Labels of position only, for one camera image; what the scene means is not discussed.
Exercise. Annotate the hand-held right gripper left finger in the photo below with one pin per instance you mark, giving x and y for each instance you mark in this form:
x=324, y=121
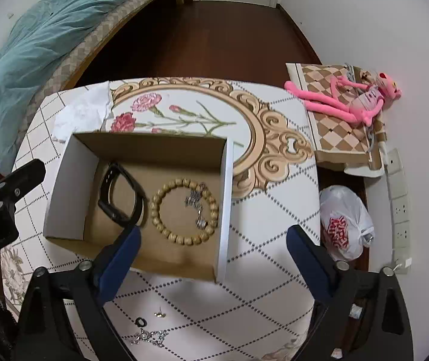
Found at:
x=120, y=260

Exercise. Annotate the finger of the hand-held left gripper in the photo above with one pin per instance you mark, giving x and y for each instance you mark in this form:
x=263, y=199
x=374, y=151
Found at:
x=22, y=176

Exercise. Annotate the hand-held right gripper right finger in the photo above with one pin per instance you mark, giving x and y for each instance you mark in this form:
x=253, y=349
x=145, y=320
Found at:
x=305, y=256

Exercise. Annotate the black wristband watch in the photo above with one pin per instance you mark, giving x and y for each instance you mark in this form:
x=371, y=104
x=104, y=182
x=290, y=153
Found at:
x=115, y=210

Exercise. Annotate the white plastic bag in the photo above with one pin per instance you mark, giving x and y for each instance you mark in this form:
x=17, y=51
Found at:
x=344, y=214

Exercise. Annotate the gold ear stud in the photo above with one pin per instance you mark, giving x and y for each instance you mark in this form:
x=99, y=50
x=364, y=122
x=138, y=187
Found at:
x=158, y=313

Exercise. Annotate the white cardboard box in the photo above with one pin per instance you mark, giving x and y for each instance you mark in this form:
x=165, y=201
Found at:
x=86, y=191

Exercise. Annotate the crumpled white paper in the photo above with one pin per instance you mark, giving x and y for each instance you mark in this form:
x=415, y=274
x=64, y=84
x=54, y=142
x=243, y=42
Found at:
x=83, y=111

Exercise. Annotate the white power strip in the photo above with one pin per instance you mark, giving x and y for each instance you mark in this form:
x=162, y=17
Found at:
x=400, y=210

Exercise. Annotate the teal blanket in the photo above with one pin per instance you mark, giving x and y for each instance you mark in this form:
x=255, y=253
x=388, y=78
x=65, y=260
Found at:
x=30, y=56

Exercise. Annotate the pink plush toy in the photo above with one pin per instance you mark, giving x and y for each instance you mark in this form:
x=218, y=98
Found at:
x=346, y=107

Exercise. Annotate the checkered bed mattress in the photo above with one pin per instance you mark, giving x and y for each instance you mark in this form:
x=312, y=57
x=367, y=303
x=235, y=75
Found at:
x=98, y=26

